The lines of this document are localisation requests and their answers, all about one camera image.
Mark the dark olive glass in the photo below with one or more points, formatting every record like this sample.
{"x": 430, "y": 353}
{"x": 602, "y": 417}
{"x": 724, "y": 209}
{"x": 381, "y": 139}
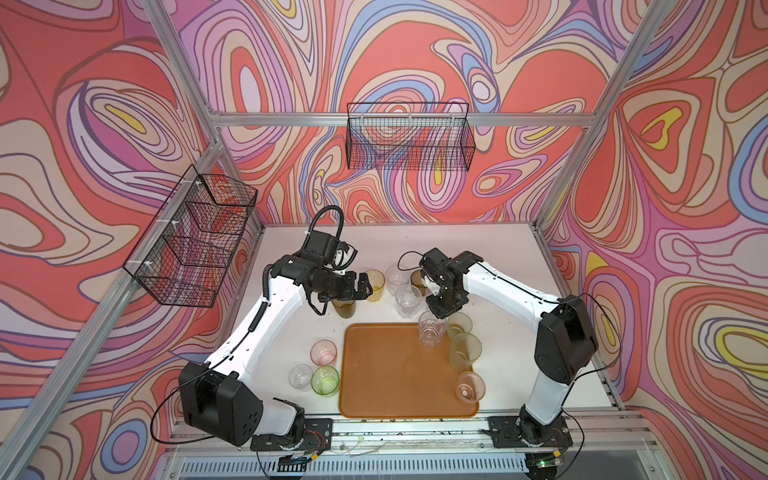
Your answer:
{"x": 344, "y": 308}

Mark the back black wire basket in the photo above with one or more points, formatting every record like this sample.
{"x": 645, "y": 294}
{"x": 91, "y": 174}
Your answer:
{"x": 409, "y": 136}

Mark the brown glass back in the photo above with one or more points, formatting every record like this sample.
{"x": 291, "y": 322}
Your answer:
{"x": 417, "y": 280}

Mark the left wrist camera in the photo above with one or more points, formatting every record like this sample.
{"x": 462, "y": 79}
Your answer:
{"x": 328, "y": 250}

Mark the pink glass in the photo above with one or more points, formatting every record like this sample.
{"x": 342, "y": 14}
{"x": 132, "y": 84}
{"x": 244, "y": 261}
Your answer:
{"x": 470, "y": 387}
{"x": 323, "y": 353}

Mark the small pale green glass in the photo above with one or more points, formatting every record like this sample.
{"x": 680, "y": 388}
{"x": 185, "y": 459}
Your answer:
{"x": 458, "y": 323}

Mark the small clear glass left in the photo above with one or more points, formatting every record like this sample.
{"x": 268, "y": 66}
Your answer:
{"x": 300, "y": 376}

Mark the black wire basket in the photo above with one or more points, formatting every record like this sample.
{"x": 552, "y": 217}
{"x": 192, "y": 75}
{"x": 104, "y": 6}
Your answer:
{"x": 183, "y": 258}
{"x": 409, "y": 136}

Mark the bright green glass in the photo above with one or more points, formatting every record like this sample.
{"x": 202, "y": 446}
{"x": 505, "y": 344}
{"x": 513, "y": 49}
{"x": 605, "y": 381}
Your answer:
{"x": 325, "y": 380}

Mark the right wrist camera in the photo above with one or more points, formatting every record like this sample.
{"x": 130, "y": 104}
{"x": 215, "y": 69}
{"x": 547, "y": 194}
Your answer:
{"x": 438, "y": 268}

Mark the yellow glass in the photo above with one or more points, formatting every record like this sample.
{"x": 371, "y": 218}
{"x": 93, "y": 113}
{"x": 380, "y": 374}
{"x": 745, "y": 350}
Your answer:
{"x": 377, "y": 282}

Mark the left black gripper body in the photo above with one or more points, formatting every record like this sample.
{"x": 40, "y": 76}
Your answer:
{"x": 341, "y": 287}

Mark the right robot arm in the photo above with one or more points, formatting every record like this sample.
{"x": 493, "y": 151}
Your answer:
{"x": 565, "y": 340}

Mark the brown plastic tray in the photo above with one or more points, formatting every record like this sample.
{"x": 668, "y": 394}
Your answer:
{"x": 388, "y": 373}

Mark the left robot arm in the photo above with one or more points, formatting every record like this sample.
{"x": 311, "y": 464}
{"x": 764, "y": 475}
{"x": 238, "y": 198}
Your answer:
{"x": 219, "y": 396}

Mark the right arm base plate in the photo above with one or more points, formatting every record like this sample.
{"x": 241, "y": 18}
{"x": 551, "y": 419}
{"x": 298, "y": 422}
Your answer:
{"x": 512, "y": 432}

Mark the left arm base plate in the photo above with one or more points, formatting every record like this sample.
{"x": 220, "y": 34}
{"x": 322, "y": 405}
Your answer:
{"x": 308, "y": 435}

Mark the tall pale green glass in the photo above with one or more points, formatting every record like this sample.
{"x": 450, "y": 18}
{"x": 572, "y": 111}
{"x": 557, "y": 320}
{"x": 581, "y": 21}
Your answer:
{"x": 464, "y": 350}

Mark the left black wire basket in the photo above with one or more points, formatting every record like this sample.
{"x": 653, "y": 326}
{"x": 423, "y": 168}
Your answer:
{"x": 183, "y": 258}

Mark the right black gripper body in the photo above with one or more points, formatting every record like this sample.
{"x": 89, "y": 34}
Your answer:
{"x": 446, "y": 302}

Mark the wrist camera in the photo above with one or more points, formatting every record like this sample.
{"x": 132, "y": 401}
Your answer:
{"x": 328, "y": 250}
{"x": 438, "y": 268}

